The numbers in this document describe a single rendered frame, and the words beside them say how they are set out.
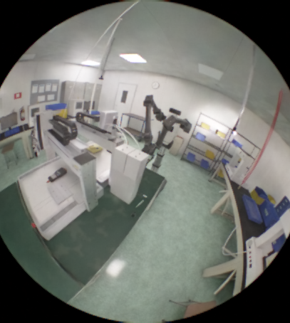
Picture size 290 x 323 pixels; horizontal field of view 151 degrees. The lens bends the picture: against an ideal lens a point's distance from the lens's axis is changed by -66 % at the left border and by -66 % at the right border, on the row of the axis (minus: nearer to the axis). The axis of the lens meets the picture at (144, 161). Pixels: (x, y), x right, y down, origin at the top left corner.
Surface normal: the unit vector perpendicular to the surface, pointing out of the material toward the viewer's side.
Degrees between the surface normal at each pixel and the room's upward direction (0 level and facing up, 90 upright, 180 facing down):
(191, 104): 90
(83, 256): 0
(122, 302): 0
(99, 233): 0
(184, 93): 90
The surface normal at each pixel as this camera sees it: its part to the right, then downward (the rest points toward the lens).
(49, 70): 0.86, 0.44
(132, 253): 0.25, -0.82
